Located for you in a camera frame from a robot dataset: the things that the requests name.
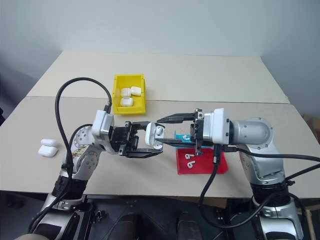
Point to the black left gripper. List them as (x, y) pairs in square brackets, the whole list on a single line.
[(122, 137)]

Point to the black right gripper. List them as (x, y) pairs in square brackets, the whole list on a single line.
[(198, 127)]

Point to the white earbud case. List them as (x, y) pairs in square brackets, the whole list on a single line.
[(125, 92), (136, 91), (150, 135), (126, 101), (47, 151), (48, 142)]

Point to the white earbud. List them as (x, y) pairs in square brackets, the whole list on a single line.
[(159, 130), (188, 156), (185, 137), (191, 165)]

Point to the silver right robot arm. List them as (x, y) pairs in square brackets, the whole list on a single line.
[(252, 130)]

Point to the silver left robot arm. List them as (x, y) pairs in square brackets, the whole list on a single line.
[(85, 160)]

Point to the yellow plastic bin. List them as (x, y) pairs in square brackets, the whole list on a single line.
[(127, 111)]

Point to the white closed earbud case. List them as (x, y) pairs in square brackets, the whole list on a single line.
[(48, 142), (136, 91), (126, 101), (125, 92), (47, 151)]

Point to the teal earbud tray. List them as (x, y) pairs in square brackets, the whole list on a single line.
[(178, 137)]

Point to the red earbud tray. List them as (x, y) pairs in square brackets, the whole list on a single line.
[(205, 165)]

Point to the dark rounded shape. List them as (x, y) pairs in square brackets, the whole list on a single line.
[(125, 227), (188, 226)]

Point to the brown cardboard box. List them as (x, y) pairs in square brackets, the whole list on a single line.
[(312, 127)]

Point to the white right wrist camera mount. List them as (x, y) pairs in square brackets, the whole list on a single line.
[(217, 125)]

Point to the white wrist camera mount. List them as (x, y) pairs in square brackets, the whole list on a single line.
[(217, 125), (100, 122)]

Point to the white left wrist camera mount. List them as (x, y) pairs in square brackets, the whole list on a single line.
[(100, 122)]

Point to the black metal frame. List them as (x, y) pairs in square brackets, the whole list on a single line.
[(155, 207)]

